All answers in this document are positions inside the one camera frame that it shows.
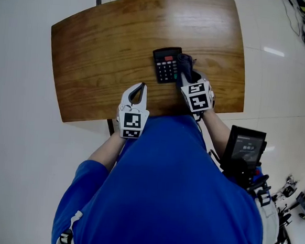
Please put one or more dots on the person's blue shirt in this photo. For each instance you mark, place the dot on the person's blue shirt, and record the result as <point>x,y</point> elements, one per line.
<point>162,193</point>

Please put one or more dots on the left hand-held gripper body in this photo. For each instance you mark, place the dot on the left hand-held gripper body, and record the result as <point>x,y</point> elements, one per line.
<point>132,122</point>

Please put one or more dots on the black stand equipment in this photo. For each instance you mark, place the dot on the black stand equipment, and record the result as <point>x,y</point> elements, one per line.
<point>289,192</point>

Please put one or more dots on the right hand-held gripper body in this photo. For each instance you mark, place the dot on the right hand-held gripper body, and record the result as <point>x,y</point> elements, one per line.
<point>199,98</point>

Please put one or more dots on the black screen device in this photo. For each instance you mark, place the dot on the black screen device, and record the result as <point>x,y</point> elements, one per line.
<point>246,147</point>

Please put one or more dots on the person's right forearm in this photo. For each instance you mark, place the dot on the person's right forearm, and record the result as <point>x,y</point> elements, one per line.
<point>216,131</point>

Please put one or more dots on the black calculator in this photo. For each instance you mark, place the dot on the black calculator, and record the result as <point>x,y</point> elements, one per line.
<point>164,67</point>

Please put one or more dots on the dark cloth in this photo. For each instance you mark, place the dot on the dark cloth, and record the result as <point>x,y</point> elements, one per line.
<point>185,66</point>

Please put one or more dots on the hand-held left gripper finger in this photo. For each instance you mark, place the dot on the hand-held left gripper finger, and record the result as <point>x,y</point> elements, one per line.
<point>143,102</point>
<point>126,97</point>

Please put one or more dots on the person's left forearm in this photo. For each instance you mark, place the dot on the person's left forearm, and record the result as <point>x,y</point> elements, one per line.
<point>106,152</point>

